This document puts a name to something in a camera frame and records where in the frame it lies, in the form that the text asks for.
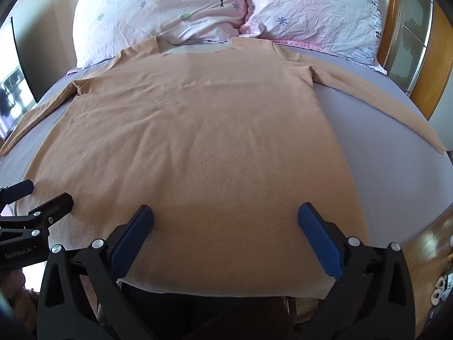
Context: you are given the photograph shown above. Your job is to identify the pink floral pillow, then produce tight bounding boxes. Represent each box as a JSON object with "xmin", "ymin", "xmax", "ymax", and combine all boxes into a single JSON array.
[{"xmin": 236, "ymin": 0, "xmax": 387, "ymax": 75}]

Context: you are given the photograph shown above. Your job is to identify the frosted glass door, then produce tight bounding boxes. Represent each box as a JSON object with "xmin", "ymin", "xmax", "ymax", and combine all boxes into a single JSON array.
[{"xmin": 384, "ymin": 0, "xmax": 434, "ymax": 93}]

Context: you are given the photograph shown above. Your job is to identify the tree print floral pillow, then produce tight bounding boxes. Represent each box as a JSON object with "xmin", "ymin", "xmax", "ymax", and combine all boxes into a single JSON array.
[{"xmin": 72, "ymin": 0, "xmax": 250, "ymax": 70}]

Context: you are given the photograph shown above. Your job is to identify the tan long-sleeve shirt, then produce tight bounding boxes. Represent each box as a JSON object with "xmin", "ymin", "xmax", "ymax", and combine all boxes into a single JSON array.
[{"xmin": 0, "ymin": 36, "xmax": 447, "ymax": 299}]

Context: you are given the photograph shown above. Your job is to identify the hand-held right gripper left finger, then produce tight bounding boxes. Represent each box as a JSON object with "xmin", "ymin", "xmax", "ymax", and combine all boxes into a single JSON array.
[{"xmin": 36, "ymin": 205, "xmax": 155, "ymax": 340}]

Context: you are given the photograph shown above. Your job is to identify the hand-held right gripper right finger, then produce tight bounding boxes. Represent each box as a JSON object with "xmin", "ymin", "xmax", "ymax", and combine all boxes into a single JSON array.
[{"xmin": 297, "ymin": 202, "xmax": 415, "ymax": 340}]

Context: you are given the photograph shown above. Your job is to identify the white slippers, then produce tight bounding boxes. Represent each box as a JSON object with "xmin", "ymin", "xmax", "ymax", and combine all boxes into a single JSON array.
[{"xmin": 429, "ymin": 275, "xmax": 453, "ymax": 306}]

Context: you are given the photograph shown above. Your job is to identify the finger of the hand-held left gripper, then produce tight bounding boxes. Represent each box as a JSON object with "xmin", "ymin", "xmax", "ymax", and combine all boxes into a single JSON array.
[
  {"xmin": 0, "ymin": 192, "xmax": 74, "ymax": 230},
  {"xmin": 0, "ymin": 180, "xmax": 35, "ymax": 206}
]

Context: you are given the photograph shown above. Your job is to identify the dark framed mirror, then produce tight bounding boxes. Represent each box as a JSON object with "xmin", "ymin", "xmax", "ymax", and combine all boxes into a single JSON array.
[{"xmin": 0, "ymin": 18, "xmax": 39, "ymax": 141}]

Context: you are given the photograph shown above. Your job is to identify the lavender bed sheet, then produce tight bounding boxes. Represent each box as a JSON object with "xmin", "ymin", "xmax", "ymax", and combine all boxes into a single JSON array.
[{"xmin": 0, "ymin": 41, "xmax": 453, "ymax": 246}]

